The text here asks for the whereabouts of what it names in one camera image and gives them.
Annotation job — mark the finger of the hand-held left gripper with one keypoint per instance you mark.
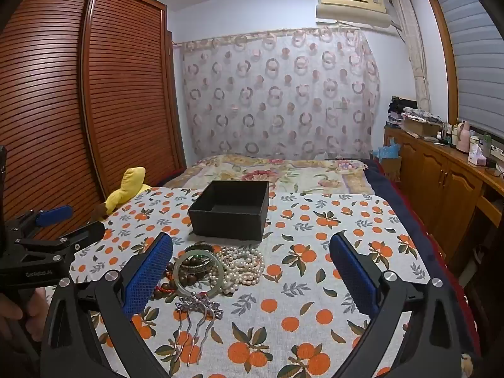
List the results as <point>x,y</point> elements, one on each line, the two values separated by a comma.
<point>84,234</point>
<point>55,214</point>

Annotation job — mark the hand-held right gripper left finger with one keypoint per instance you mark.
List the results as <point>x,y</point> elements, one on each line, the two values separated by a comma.
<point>147,271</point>

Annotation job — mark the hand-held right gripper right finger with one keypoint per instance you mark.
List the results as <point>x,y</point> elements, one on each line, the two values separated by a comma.
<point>354,271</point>

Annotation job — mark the pale green jade bangle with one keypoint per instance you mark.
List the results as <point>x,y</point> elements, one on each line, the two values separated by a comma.
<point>178,279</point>

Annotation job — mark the silver hair comb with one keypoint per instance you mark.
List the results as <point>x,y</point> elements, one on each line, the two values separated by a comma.
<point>199,309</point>

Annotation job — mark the black storage box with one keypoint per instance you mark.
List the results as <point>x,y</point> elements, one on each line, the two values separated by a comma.
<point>226,220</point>

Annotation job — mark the person's left hand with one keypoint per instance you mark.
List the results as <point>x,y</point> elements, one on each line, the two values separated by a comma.
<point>12,311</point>

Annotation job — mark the orange fruit print tablecloth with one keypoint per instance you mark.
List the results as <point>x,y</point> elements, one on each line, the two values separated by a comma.
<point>299,283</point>

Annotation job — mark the yellow plush toy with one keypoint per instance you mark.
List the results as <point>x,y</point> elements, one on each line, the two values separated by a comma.
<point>128,189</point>

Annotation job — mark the dark blue bed cover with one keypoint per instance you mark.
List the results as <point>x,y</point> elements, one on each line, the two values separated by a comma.
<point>409,212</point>

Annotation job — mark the brown slatted wooden wardrobe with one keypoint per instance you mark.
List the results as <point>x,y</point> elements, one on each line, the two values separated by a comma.
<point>78,106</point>

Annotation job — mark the floral bed blanket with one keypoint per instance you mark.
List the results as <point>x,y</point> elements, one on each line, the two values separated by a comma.
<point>283,173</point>

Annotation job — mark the wooden side cabinet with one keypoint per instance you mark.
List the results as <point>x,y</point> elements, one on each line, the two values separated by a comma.
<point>437,181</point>

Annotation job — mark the blue plastic bag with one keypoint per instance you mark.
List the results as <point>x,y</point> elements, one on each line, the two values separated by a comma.
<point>389,150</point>

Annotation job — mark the brown cardboard box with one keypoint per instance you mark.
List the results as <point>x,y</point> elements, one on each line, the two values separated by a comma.
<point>421,128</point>

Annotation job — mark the pink tissue box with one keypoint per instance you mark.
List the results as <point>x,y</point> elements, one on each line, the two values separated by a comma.
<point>477,155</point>

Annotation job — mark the pile of folded clothes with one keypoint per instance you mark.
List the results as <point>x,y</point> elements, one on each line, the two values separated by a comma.
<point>413,108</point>

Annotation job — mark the circle print sheer curtain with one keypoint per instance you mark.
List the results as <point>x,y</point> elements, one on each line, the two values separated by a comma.
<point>275,94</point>

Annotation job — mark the tied beige window curtain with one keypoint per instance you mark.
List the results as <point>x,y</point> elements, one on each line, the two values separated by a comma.
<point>413,47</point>

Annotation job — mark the grey window blind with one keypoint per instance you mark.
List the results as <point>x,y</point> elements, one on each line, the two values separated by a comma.
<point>472,55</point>

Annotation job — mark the beige wall air conditioner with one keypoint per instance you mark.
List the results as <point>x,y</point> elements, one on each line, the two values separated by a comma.
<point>350,6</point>

